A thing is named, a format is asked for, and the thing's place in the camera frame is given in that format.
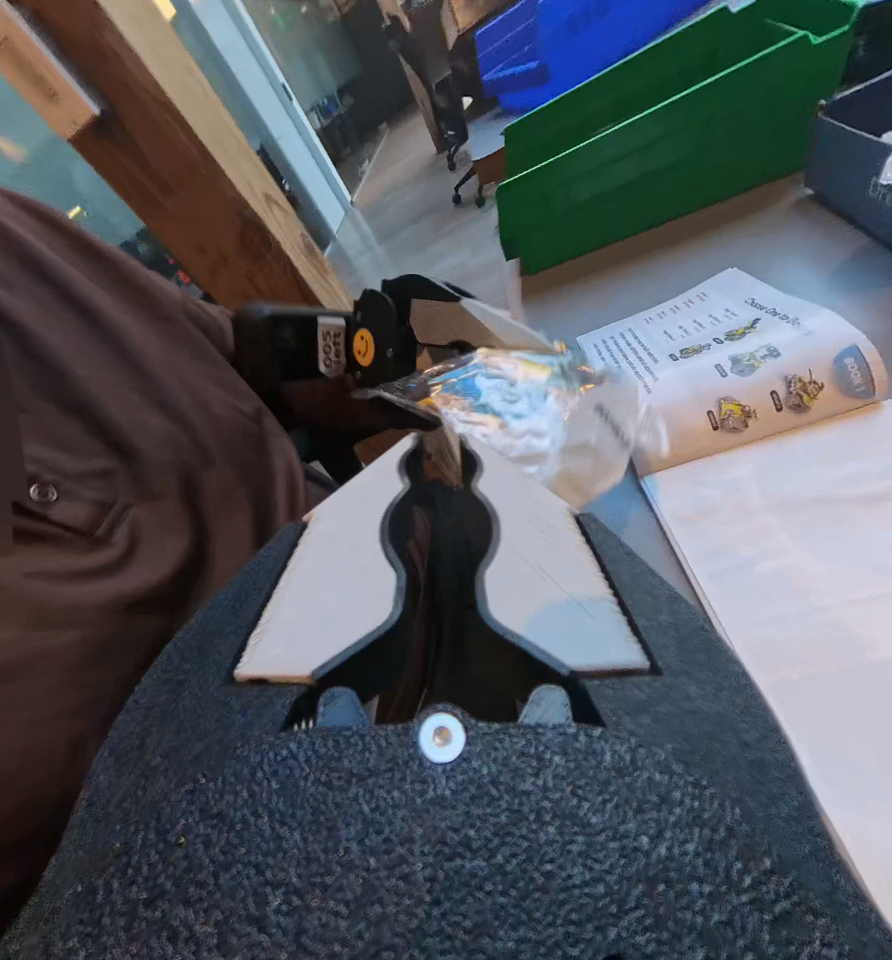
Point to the blue bin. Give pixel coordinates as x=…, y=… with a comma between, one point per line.
x=567, y=52

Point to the wooden beam post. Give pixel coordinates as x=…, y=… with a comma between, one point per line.
x=191, y=187

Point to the small clear bag of parts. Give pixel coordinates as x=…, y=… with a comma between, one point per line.
x=536, y=419

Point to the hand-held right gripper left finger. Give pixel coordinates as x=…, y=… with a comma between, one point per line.
x=326, y=600

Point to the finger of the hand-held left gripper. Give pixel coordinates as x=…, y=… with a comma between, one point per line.
x=408, y=405
x=476, y=325

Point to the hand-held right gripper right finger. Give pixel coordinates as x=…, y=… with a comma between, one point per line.
x=558, y=600

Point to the white instruction booklet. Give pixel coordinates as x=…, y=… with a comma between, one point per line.
x=792, y=562

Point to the green bin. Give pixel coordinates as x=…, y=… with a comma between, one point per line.
x=642, y=164

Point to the blue cardboard kit box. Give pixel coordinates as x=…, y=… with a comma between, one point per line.
x=851, y=180

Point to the person's left hand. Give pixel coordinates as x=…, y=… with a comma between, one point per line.
x=326, y=405

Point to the person's left forearm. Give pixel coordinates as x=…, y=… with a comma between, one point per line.
x=153, y=337

